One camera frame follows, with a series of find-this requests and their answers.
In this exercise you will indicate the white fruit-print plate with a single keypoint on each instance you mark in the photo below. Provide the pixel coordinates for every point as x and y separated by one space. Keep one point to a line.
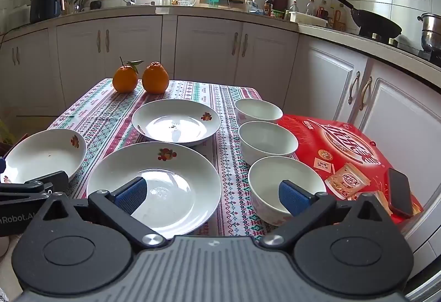
162 112
179 184
38 153

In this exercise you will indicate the white plastic tray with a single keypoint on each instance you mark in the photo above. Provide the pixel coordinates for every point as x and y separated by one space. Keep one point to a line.
306 18

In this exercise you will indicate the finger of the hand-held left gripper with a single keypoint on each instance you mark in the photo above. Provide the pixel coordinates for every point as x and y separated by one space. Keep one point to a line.
51 183

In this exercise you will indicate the patterned red green tablecloth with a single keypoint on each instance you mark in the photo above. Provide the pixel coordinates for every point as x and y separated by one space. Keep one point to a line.
113 116

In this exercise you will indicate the black wok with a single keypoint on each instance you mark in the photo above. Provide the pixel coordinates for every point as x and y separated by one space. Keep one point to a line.
375 24

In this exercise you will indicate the red printed gift box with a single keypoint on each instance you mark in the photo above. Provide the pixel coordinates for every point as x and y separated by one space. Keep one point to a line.
344 143

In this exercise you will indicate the white kitchen base cabinets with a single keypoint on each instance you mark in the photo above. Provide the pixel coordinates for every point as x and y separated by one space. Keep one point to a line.
206 47

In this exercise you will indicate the bumpy orange without leaf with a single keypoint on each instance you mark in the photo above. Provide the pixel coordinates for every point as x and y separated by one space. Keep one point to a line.
155 79

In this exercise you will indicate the black smartphone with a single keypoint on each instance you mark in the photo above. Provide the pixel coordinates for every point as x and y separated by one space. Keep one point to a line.
399 191

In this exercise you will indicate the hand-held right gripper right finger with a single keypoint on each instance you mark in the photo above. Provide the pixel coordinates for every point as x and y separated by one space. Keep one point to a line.
293 197

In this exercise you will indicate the stainless steel pot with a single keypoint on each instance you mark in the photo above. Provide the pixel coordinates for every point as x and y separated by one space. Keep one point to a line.
430 33

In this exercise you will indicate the dark mortar with pestle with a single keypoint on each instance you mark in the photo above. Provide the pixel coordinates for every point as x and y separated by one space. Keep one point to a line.
96 4

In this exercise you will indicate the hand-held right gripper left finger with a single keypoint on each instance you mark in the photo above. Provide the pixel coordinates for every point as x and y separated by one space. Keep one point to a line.
132 195

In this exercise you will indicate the dark sauce bottle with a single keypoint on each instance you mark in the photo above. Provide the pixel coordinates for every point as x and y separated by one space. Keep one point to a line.
268 5

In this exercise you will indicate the clear plastic bottle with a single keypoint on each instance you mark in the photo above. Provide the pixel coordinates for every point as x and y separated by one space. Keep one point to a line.
310 8

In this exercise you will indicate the yellow cooking oil bottle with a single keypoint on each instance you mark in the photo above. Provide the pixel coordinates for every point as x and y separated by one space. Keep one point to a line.
339 17

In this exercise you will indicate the gas stove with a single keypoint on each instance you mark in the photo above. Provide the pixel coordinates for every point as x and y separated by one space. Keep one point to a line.
410 47

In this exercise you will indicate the orange with stem and leaf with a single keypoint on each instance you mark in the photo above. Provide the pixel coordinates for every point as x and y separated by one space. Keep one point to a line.
124 79

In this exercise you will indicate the dark blue kitchen appliance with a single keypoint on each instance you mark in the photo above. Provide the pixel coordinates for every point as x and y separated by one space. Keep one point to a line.
44 2

